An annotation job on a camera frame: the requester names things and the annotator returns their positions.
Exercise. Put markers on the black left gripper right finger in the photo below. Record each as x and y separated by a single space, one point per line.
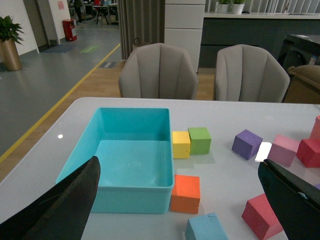
295 202

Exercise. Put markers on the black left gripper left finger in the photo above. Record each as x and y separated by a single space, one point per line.
62 212

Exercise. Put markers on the light blue foam block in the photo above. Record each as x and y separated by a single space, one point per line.
205 227

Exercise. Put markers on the red foam block front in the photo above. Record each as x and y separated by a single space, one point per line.
260 217

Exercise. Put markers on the dark red foam block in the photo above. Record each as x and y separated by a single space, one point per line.
309 153

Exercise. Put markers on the pink foam block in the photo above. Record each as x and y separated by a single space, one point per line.
283 150

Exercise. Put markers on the pink plastic bin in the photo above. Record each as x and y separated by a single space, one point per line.
315 133

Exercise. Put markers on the purple foam block back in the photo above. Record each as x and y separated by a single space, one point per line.
246 144

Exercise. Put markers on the turquoise plastic bin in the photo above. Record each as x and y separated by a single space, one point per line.
134 149

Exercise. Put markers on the orange foam block near bin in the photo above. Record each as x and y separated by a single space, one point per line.
186 194

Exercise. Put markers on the brown cushioned seat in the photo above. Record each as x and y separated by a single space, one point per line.
304 87

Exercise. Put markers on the green foam block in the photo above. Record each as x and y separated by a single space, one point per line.
200 140

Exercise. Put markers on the yellow foam block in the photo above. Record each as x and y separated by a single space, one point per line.
181 144

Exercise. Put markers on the right beige chair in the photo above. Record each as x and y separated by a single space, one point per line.
246 73

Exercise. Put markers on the beige chair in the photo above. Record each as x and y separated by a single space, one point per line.
246 73
158 71

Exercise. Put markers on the black appliance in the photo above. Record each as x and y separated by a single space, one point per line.
298 50

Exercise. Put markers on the potted plant gold pot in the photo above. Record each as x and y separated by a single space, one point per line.
9 37

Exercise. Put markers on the left beige chair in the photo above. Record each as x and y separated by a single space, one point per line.
158 71

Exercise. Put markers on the dark counter with white top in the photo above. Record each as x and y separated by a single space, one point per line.
264 30

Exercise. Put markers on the red cabinet box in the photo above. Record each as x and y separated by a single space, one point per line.
69 30

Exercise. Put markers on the white potted plant right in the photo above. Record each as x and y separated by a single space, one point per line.
237 6

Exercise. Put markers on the white potted plant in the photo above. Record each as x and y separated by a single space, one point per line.
237 6
222 6

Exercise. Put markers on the white potted plant left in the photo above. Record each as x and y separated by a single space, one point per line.
222 6

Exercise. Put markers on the grey curtain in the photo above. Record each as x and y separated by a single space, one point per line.
142 19

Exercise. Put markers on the white drawer cabinet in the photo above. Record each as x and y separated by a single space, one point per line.
183 26

